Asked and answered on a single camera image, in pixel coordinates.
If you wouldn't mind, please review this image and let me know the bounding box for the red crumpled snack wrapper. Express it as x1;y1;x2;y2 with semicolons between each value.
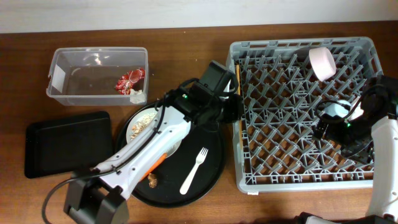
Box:
115;68;146;95

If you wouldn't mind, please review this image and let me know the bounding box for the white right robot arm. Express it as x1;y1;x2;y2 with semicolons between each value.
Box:
313;76;397;223

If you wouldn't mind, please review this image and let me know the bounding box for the white plastic fork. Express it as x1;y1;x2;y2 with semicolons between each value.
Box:
180;147;208;195

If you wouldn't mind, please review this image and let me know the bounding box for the clear plastic waste bin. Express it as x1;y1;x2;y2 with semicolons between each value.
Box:
46;47;149;106

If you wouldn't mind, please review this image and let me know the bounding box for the light blue plastic cup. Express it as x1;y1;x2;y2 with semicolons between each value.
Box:
323;100;351;118

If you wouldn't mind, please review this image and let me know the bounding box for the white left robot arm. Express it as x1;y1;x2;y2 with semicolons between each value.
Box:
41;60;243;223

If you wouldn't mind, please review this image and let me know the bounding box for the grey plate with food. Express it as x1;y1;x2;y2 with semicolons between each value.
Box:
122;106;190;160

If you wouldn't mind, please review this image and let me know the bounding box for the grey dishwasher rack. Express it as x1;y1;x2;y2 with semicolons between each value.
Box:
226;37;383;194

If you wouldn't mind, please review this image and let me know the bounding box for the brown food scrap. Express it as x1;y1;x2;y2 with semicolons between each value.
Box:
147;173;158;189

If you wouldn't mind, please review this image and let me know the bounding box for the white tissue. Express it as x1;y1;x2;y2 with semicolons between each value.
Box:
129;89;147;105

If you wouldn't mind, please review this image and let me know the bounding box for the cream plastic cup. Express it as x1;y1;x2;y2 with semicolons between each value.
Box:
348;104;364;121

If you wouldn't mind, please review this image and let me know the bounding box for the orange carrot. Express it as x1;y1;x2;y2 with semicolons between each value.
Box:
141;153;167;180

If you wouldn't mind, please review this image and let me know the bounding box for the round black serving tray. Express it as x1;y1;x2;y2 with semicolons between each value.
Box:
114;102;227;208

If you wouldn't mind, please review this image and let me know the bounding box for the black rectangular tray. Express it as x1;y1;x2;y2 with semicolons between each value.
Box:
24;111;114;179

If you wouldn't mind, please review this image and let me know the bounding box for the pink plastic bowl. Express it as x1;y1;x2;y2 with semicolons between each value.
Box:
308;47;336;82

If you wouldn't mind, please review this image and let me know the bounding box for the wooden chopstick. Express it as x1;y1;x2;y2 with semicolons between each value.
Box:
235;64;243;151

